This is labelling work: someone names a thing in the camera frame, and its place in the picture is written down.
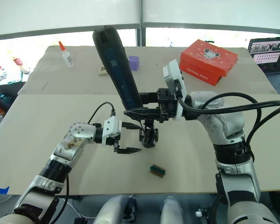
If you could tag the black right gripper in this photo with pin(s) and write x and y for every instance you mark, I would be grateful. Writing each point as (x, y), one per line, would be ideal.
(166, 105)

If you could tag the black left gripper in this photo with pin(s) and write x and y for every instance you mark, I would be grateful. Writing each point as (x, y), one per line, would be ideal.
(114, 140)

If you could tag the black gripper body workpiece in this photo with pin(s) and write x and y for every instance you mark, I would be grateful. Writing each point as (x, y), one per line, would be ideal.
(149, 123)

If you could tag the black electric screwdriver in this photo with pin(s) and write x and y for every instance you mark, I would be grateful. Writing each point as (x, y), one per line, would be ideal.
(116, 65)

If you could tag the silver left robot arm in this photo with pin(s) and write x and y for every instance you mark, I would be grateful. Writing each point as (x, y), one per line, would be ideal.
(65, 149)

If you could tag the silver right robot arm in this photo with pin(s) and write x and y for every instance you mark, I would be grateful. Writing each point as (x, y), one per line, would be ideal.
(226, 126)

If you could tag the small green brown block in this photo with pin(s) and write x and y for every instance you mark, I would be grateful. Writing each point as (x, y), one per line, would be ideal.
(157, 171)

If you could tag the purple cube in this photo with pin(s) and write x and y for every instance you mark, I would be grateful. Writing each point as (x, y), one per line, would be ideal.
(134, 63)

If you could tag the small beige printed card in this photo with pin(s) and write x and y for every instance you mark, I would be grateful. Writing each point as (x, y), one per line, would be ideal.
(103, 70)

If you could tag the silver rounded robot leg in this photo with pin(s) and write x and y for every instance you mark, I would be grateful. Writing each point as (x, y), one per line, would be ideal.
(171, 211)
(112, 210)

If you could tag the red shoe box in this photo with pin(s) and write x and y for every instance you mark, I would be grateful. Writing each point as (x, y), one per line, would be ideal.
(206, 61)

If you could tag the glue bottle with orange cap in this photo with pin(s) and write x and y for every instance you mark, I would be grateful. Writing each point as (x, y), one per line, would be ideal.
(68, 58)

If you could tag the small white connector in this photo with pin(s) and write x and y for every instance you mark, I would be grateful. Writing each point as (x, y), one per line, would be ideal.
(199, 213)

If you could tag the white roller blind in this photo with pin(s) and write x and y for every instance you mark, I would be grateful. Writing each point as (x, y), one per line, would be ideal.
(214, 12)
(60, 14)

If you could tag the teal dark object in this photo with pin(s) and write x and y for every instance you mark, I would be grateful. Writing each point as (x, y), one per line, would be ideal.
(5, 98)

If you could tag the red and white bottle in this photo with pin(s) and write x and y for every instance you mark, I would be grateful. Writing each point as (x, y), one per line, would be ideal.
(21, 64)

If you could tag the open laptop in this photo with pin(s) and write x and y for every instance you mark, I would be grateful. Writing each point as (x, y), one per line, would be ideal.
(268, 56)

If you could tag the blue tape strip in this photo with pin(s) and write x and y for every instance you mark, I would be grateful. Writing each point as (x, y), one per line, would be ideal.
(1, 190)

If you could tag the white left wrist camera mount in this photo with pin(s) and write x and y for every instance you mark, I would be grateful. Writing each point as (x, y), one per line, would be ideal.
(112, 126)

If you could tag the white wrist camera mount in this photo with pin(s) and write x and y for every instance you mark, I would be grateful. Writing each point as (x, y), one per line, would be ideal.
(112, 126)
(175, 77)

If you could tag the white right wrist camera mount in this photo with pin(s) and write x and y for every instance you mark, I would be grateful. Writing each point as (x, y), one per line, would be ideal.
(175, 77)

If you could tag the dark window frame post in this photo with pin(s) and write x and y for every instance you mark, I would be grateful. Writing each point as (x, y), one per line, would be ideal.
(141, 39)

